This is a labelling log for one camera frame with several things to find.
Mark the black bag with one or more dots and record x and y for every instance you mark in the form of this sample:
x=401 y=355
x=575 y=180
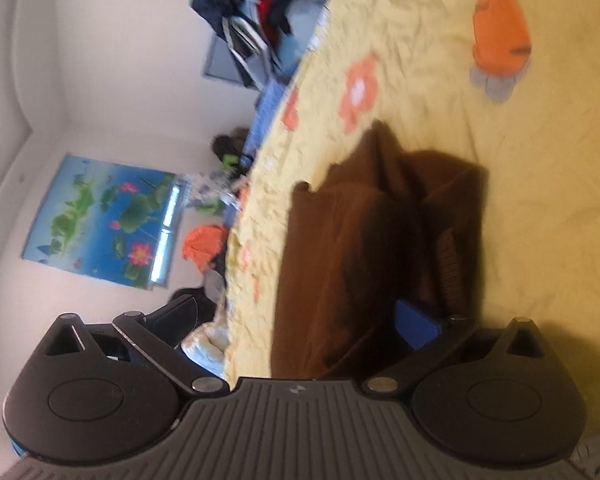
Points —
x=227 y=141

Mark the blue quilted mat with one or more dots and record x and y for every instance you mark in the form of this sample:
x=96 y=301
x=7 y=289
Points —
x=275 y=95

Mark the orange cloth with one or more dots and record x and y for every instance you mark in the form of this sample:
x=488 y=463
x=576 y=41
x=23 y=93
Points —
x=205 y=245

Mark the brown knit sweater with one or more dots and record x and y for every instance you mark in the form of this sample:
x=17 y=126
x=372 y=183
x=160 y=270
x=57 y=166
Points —
x=340 y=240

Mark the yellow printed bed blanket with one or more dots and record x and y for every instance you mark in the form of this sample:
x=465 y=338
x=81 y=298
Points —
x=530 y=160

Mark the floral pillow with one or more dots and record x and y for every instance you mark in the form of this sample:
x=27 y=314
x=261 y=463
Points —
x=207 y=192

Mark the lotus wall poster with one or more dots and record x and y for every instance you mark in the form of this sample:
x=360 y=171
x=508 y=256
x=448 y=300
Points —
x=90 y=215

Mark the green plastic stool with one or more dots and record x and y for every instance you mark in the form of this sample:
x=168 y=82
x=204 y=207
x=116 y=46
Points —
x=228 y=160

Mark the grey framed panel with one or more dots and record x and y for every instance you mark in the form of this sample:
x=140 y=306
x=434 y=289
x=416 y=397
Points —
x=220 y=62

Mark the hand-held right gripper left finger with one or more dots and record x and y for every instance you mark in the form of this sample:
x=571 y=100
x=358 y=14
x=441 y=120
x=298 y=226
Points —
x=175 y=317

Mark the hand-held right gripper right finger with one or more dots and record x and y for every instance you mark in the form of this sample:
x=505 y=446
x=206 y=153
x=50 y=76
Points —
x=417 y=327

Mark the white quilted cloth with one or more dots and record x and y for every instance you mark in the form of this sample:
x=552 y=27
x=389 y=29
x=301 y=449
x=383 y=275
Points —
x=207 y=347

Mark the window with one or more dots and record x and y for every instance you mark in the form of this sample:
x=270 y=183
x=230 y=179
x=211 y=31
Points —
x=167 y=230

